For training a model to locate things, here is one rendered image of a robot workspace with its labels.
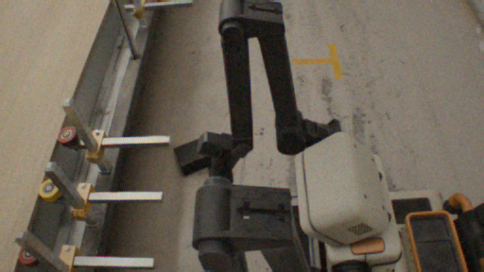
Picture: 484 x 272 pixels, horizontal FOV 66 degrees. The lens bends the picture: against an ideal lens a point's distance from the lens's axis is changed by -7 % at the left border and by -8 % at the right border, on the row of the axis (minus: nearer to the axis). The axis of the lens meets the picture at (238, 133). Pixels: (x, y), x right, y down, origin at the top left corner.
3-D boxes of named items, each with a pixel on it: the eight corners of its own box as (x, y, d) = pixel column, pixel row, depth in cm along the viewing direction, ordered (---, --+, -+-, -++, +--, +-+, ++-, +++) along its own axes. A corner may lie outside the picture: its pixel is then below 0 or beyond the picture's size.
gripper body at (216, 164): (210, 183, 116) (219, 170, 111) (209, 154, 122) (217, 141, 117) (231, 186, 118) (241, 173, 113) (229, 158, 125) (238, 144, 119)
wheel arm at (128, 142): (171, 141, 160) (169, 134, 157) (170, 147, 158) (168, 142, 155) (72, 144, 163) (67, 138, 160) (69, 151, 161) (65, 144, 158)
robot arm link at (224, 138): (251, 149, 104) (250, 123, 110) (209, 138, 101) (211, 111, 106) (233, 172, 113) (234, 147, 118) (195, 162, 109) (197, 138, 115)
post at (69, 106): (113, 172, 172) (72, 96, 134) (112, 178, 170) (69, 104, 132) (107, 172, 172) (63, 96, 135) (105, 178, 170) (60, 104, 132)
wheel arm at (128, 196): (164, 196, 145) (162, 190, 142) (163, 204, 143) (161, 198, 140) (56, 196, 148) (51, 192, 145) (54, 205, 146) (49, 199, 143)
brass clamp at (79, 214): (96, 190, 149) (92, 182, 145) (89, 221, 141) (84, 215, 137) (82, 190, 150) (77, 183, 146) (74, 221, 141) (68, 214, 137)
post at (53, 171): (105, 227, 159) (55, 160, 121) (103, 234, 156) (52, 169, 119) (97, 227, 159) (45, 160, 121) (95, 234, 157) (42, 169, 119)
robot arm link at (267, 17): (286, 11, 71) (283, -17, 77) (214, 24, 73) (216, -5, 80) (307, 153, 105) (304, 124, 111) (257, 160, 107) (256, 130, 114)
